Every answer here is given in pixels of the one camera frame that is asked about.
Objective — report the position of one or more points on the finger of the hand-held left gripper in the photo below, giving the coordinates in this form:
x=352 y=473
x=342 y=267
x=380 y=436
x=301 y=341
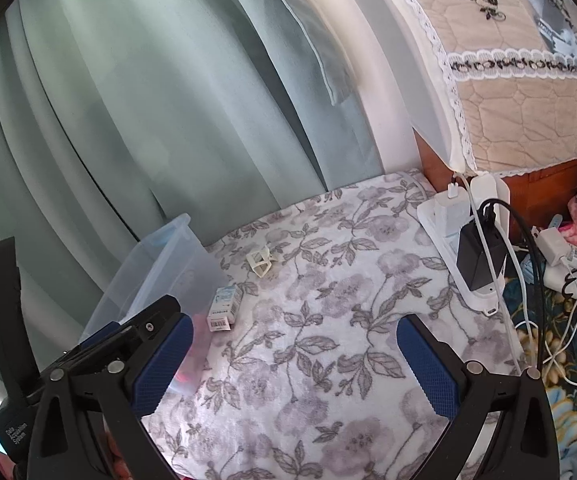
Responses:
x=146 y=327

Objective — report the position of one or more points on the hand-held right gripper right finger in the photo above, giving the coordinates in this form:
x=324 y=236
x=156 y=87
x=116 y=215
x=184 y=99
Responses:
x=428 y=365

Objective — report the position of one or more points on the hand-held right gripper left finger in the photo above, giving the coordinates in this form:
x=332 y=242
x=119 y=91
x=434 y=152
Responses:
x=161 y=365

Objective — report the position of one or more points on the clear plastic storage box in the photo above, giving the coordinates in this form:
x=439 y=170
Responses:
x=168 y=260

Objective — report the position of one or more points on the small white carton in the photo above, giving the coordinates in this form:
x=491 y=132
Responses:
x=223 y=310

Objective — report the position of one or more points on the floral grey white blanket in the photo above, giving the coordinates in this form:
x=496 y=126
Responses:
x=343 y=310

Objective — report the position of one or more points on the black plug-in charger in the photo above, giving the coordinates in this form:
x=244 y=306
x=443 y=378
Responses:
x=478 y=265

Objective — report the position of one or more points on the cream hair claw clip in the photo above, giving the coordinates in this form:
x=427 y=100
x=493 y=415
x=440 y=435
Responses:
x=261 y=262

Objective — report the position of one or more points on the dark floral bedsheet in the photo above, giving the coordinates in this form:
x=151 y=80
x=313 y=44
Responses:
x=558 y=410

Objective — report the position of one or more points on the white plug-in charger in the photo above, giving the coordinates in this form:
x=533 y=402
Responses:
x=451 y=210

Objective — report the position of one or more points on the white power adapter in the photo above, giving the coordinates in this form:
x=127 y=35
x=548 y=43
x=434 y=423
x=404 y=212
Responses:
x=550 y=247

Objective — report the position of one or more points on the white power strip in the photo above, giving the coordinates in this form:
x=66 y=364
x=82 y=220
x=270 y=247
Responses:
x=488 y=190

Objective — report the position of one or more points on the pale green curtain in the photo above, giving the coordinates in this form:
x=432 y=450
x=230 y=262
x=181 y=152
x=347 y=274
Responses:
x=143 y=110

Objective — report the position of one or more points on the beige quilted lace cover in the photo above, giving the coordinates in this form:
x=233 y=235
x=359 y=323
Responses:
x=518 y=100

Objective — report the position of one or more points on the brown wooden bed frame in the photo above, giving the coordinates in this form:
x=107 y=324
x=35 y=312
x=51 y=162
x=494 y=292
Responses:
x=533 y=195

